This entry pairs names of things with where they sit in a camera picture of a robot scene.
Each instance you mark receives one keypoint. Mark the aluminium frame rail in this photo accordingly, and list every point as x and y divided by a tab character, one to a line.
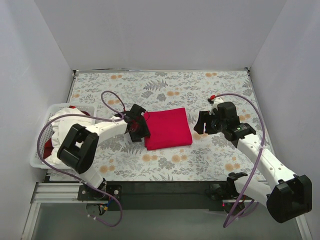
65	211

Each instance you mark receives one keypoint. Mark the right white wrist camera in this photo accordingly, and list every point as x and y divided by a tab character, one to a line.
214	101

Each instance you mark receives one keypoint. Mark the white t shirt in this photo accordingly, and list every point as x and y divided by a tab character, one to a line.
65	120

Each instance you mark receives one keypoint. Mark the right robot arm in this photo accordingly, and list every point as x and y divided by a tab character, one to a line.
286	194

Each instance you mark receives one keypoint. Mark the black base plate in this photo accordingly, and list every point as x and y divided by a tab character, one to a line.
172	195

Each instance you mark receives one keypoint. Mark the dark red t shirt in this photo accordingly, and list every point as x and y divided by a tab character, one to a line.
47	147

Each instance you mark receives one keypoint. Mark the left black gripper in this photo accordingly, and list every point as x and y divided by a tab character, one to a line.
139	125

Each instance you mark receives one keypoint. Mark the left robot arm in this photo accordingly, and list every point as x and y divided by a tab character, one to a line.
78	148

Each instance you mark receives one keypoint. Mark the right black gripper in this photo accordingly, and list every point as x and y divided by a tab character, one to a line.
207	123

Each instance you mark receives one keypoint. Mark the floral patterned table mat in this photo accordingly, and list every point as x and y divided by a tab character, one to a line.
209	158

